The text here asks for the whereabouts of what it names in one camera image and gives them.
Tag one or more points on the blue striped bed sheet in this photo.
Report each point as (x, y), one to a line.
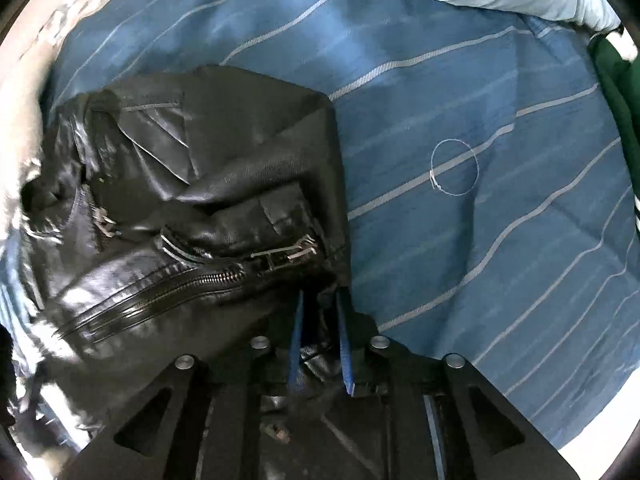
(450, 210)

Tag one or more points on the black leather jacket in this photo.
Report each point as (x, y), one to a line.
(210, 180)

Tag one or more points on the dark green garment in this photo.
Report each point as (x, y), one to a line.
(617, 90)

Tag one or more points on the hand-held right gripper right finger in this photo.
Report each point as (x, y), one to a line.
(345, 345)

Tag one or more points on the white thread loop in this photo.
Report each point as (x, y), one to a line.
(454, 166)

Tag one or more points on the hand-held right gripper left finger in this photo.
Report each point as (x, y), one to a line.
(296, 340)

